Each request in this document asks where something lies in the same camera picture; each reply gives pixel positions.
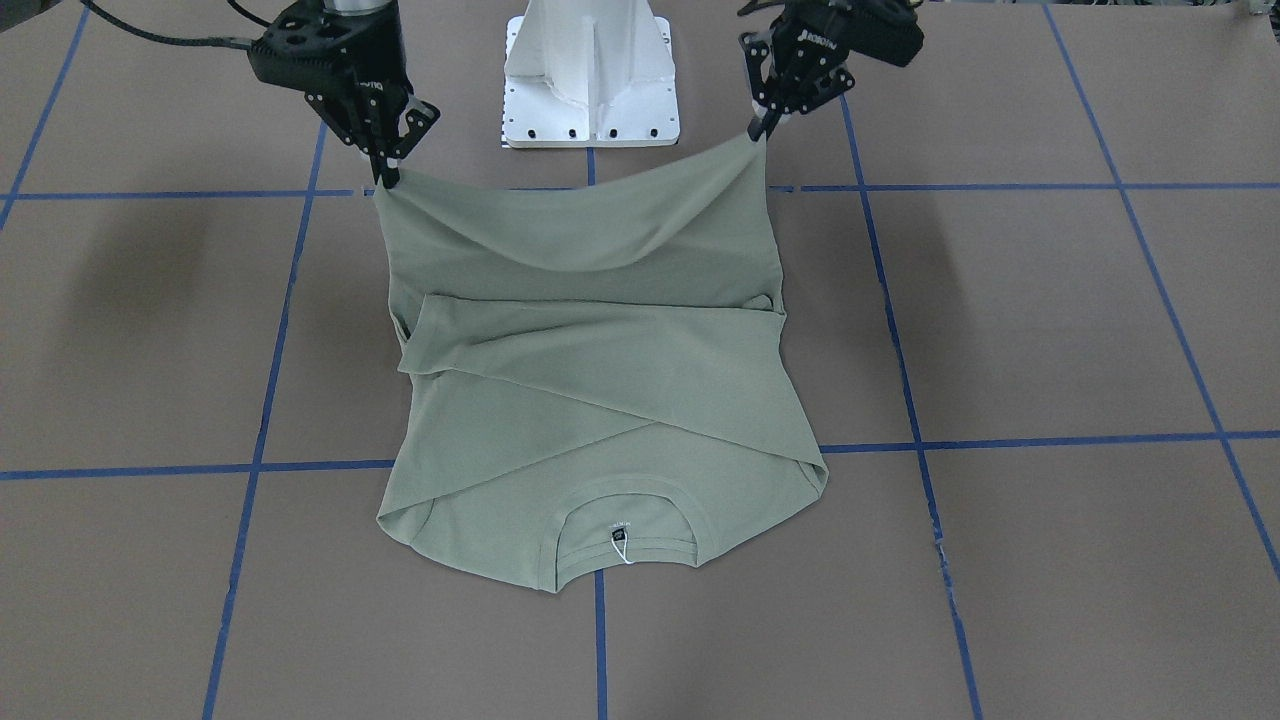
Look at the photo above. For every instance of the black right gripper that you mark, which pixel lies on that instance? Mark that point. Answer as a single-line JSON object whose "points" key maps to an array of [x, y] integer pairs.
{"points": [[366, 78]]}

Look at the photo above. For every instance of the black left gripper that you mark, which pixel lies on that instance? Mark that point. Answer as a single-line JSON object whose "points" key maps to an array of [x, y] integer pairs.
{"points": [[826, 42]]}

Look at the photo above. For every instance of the sage green t-shirt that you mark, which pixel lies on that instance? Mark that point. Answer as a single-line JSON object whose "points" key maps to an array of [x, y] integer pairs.
{"points": [[583, 360]]}

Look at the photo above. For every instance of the white shirt tag loop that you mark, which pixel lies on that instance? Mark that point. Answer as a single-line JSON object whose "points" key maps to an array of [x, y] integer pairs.
{"points": [[619, 543]]}

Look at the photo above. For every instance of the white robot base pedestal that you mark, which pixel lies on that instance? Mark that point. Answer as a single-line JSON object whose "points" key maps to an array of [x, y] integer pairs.
{"points": [[589, 75]]}

